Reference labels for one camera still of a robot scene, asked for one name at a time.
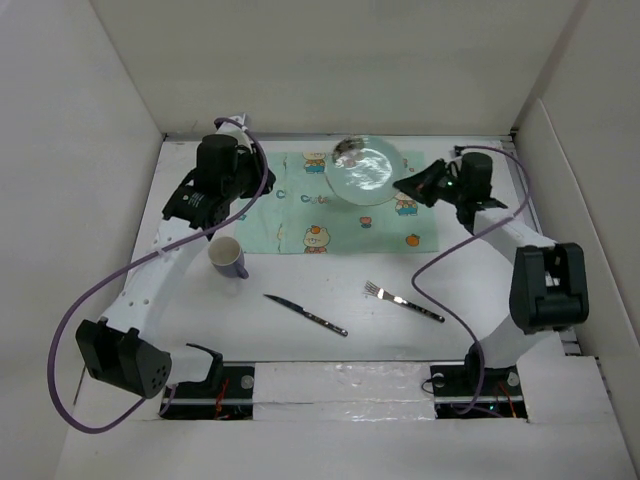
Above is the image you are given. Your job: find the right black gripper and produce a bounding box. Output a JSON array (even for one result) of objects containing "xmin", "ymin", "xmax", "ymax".
[{"xmin": 394, "ymin": 158, "xmax": 468, "ymax": 207}]

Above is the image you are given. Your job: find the green cartoon print cloth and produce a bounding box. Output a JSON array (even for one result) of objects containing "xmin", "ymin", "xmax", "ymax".
[{"xmin": 235, "ymin": 152, "xmax": 439, "ymax": 254}]

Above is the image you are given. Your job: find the light green floral plate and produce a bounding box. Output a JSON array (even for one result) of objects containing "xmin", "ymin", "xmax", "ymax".
[{"xmin": 325, "ymin": 135, "xmax": 405, "ymax": 206}]

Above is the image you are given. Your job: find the purple ceramic mug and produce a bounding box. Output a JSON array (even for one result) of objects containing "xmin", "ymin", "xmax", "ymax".
[{"xmin": 208, "ymin": 236, "xmax": 249, "ymax": 280}]

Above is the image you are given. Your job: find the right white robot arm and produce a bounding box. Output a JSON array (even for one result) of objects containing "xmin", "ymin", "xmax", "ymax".
[{"xmin": 394, "ymin": 147, "xmax": 589, "ymax": 394}]

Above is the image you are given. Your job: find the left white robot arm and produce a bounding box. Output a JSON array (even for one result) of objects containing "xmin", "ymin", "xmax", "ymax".
[{"xmin": 75, "ymin": 134, "xmax": 275, "ymax": 399}]

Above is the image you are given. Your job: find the steel fork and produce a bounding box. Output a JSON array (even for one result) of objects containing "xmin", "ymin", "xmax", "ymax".
[{"xmin": 364, "ymin": 281, "xmax": 445, "ymax": 323}]

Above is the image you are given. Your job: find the steel table knife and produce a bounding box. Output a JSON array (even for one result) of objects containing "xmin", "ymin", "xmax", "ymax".
[{"xmin": 264, "ymin": 294, "xmax": 349, "ymax": 338}]

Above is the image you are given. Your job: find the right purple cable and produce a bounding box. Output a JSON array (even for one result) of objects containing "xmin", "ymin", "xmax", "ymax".
[{"xmin": 412, "ymin": 144, "xmax": 531, "ymax": 416}]

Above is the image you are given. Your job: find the purple cable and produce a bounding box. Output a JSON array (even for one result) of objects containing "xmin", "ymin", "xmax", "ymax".
[
  {"xmin": 412, "ymin": 144, "xmax": 531, "ymax": 416},
  {"xmin": 47, "ymin": 117, "xmax": 271, "ymax": 434}
]

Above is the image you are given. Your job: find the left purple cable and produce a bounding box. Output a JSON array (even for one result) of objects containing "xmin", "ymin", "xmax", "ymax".
[{"xmin": 47, "ymin": 117, "xmax": 271, "ymax": 434}]

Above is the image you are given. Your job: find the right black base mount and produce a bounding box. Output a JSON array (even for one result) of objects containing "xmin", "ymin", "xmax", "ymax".
[{"xmin": 421, "ymin": 362, "xmax": 528, "ymax": 420}]

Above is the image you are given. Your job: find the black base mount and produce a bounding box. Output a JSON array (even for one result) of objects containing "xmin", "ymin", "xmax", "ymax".
[
  {"xmin": 159, "ymin": 363, "xmax": 256, "ymax": 421},
  {"xmin": 421, "ymin": 362, "xmax": 528, "ymax": 420}
]

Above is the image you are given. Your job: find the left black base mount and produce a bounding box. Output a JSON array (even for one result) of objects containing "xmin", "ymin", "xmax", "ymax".
[{"xmin": 159, "ymin": 363, "xmax": 256, "ymax": 421}]

